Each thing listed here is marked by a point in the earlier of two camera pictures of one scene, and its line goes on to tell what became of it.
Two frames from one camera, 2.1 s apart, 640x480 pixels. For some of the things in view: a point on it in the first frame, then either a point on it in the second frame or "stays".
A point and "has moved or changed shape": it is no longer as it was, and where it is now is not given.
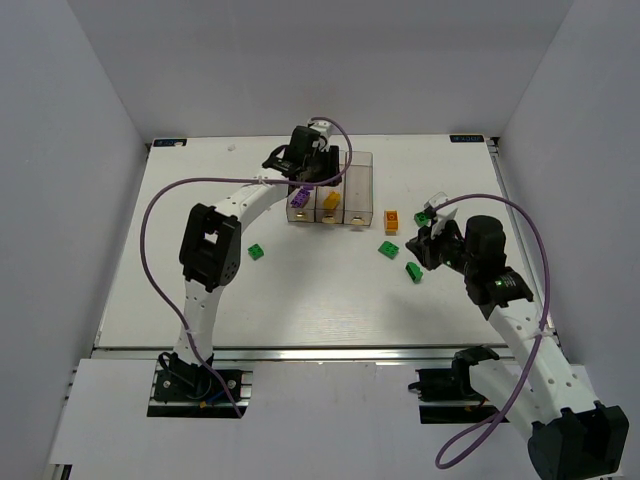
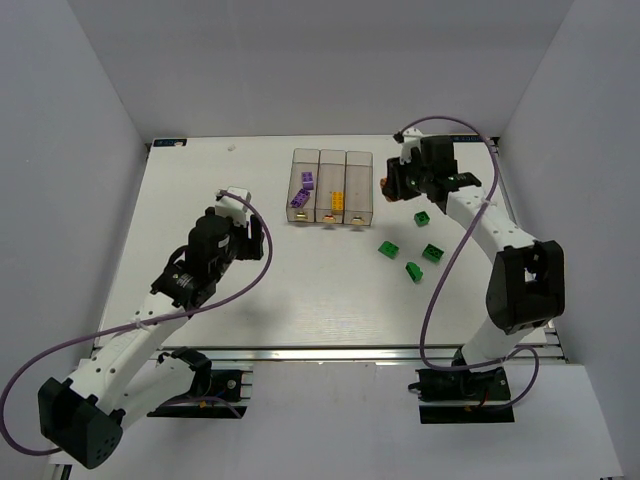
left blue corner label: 169,142 stays
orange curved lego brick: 391,220 → 383,184
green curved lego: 414,271 stays
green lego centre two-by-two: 388,249 stays
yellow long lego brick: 332,201 has moved or changed shape
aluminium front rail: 326,355 stays
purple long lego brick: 300,198 stays
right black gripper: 430,245 → 393,179
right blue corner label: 467,138 stays
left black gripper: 322,170 → 255,237
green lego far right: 421,219 stays
